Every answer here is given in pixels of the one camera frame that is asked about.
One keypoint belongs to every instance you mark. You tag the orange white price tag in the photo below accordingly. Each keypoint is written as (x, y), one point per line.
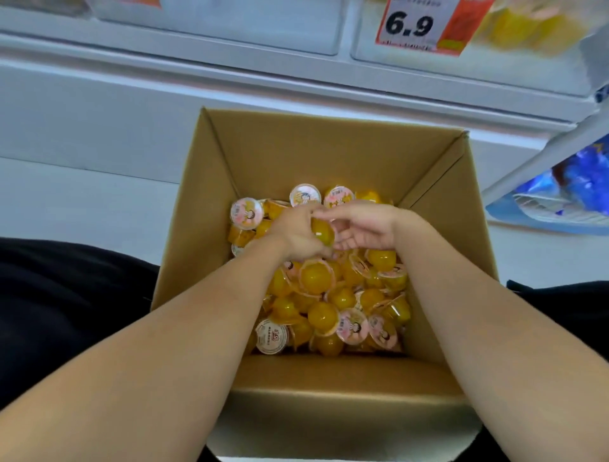
(409, 24)
(142, 3)

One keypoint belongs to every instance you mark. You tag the brown cardboard box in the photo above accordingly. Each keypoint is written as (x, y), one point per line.
(309, 152)

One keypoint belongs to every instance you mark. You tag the person's right hand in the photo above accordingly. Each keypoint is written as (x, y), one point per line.
(371, 223)

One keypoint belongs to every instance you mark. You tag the person's right forearm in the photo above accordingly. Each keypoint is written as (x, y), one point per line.
(499, 361)

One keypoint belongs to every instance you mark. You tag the pile of yellow jelly cups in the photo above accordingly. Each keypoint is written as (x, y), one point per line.
(323, 304)

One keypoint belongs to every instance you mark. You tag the clear plastic bin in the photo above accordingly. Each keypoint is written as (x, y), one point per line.
(238, 24)
(499, 71)

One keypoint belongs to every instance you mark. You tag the person's left forearm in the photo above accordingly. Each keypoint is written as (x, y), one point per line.
(133, 376)

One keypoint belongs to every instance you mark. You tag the blue snack bags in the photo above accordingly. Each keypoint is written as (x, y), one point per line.
(585, 181)

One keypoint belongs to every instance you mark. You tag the person's left hand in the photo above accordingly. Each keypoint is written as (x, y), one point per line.
(292, 235)

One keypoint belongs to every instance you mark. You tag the cluster of yellow jelly cups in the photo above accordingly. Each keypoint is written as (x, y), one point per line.
(514, 28)

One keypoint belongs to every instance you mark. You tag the yellow jelly cup pink lid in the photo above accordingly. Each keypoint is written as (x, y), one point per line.
(322, 232)

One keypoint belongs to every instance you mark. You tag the person's black trousers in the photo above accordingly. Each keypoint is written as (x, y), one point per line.
(57, 304)

